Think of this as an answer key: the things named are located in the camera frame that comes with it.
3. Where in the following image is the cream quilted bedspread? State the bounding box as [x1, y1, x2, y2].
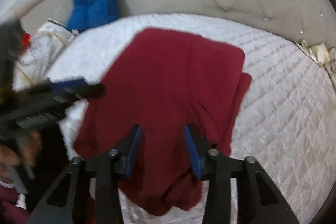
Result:
[47, 14, 335, 223]

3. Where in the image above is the cream ruffled pillow corner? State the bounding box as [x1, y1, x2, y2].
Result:
[295, 40, 335, 74]

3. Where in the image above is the dark red garment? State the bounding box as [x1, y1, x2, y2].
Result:
[73, 28, 252, 217]

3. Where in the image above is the person left hand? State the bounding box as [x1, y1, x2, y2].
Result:
[1, 131, 42, 184]

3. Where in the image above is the white gold-trimmed pillow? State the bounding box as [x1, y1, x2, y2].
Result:
[13, 19, 79, 90]

